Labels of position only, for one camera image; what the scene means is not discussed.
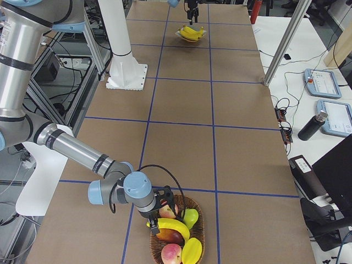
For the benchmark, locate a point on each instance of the teach pendant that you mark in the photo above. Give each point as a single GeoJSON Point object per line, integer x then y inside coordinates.
{"type": "Point", "coordinates": [338, 122]}
{"type": "Point", "coordinates": [322, 83]}

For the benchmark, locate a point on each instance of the yellow banana top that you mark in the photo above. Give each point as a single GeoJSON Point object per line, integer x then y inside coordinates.
{"type": "Point", "coordinates": [191, 38]}

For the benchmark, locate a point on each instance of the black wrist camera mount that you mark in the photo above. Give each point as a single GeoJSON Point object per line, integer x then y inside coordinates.
{"type": "Point", "coordinates": [164, 196]}

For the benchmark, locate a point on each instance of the red apple near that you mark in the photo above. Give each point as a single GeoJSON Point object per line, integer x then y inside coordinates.
{"type": "Point", "coordinates": [171, 254]}

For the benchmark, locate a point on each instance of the wooden plank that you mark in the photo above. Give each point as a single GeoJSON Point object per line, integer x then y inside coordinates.
{"type": "Point", "coordinates": [341, 14]}

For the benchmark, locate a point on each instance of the teach pendant far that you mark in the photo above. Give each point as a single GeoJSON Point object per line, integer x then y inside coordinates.
{"type": "Point", "coordinates": [322, 83]}

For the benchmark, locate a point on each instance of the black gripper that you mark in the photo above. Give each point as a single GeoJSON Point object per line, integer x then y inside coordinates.
{"type": "Point", "coordinates": [148, 215]}
{"type": "Point", "coordinates": [191, 6]}

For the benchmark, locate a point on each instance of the small circuit board near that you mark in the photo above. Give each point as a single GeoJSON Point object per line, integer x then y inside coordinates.
{"type": "Point", "coordinates": [286, 134]}

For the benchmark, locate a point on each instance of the red apple far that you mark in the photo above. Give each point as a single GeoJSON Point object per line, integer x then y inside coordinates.
{"type": "Point", "coordinates": [166, 212]}

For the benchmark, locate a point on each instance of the woven wicker basket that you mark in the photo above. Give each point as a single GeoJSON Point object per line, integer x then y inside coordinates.
{"type": "Point", "coordinates": [197, 231]}

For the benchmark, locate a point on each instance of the red yellow mango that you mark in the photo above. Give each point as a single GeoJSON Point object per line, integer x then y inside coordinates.
{"type": "Point", "coordinates": [170, 236]}

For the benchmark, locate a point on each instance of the grey square plate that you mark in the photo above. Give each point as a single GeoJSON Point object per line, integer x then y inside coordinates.
{"type": "Point", "coordinates": [177, 33]}

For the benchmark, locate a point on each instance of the white pedestal column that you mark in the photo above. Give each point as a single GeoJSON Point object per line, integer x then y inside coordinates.
{"type": "Point", "coordinates": [125, 72]}

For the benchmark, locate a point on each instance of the small circuit board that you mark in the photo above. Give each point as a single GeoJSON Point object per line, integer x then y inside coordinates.
{"type": "Point", "coordinates": [280, 114]}
{"type": "Point", "coordinates": [286, 134]}

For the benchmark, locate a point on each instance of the yellow banana large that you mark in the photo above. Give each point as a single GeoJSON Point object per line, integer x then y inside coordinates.
{"type": "Point", "coordinates": [189, 33]}

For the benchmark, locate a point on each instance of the teach pendant near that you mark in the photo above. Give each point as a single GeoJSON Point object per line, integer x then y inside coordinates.
{"type": "Point", "coordinates": [338, 122]}

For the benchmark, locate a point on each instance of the black monitor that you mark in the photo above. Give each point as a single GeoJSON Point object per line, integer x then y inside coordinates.
{"type": "Point", "coordinates": [334, 172]}

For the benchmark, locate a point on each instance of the green pear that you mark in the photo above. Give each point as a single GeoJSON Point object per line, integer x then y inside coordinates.
{"type": "Point", "coordinates": [190, 217]}

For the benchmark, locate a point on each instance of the red cylinder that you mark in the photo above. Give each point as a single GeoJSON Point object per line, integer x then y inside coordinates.
{"type": "Point", "coordinates": [255, 11]}

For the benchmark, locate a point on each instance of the aluminium frame post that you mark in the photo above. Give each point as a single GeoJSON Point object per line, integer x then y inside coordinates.
{"type": "Point", "coordinates": [288, 35]}

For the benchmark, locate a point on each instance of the small circuit board far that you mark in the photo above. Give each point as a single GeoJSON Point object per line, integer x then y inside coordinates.
{"type": "Point", "coordinates": [280, 114]}

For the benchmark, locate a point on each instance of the black water bottle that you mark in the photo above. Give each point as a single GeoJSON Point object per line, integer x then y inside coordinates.
{"type": "Point", "coordinates": [312, 126]}

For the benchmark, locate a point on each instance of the red apple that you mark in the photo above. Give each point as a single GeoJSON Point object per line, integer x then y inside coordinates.
{"type": "Point", "coordinates": [171, 254]}
{"type": "Point", "coordinates": [166, 212]}

